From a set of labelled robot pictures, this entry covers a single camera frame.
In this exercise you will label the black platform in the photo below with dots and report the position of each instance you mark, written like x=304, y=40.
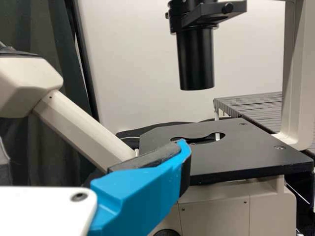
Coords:
x=253, y=108

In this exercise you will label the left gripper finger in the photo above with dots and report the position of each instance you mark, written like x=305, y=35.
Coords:
x=137, y=196

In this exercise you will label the cream microscope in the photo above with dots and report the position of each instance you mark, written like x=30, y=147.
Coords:
x=233, y=152

